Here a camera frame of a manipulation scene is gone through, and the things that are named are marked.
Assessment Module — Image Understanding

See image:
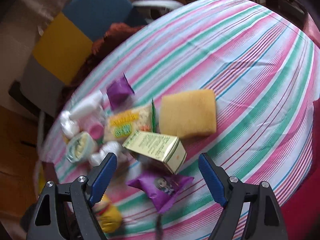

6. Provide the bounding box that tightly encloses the white blue sock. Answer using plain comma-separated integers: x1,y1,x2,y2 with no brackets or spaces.
66,132,98,164

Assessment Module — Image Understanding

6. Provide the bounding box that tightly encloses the white plastic bag ball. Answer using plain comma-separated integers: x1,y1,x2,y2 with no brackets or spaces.
59,111,80,139

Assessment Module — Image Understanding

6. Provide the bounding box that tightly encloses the purple snack packet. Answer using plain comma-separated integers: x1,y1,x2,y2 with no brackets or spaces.
126,170,194,215
106,74,135,111

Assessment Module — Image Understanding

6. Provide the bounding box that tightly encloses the green cream carton box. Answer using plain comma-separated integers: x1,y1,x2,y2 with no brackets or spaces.
123,131,187,174

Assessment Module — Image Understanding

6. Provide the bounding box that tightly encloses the green cracker packet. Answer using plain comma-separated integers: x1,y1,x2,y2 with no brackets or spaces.
103,100,156,143

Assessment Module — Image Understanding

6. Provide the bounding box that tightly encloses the white foam block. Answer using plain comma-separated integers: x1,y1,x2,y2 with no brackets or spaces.
69,90,103,121

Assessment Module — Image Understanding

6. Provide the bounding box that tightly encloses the yellow sponge block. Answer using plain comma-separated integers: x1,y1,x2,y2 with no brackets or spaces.
159,89,217,139

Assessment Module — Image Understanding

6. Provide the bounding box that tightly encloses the striped bed sheet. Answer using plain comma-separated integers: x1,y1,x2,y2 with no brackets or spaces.
41,0,318,240

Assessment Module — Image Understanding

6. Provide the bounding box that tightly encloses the blue yellow grey headboard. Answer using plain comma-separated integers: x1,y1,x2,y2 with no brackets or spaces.
20,0,146,116

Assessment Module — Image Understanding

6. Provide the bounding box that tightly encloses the dark red blanket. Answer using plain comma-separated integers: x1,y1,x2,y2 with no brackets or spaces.
55,23,145,118

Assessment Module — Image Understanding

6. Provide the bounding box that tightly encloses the white chair armrest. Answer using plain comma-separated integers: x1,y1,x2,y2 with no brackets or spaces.
132,0,184,12

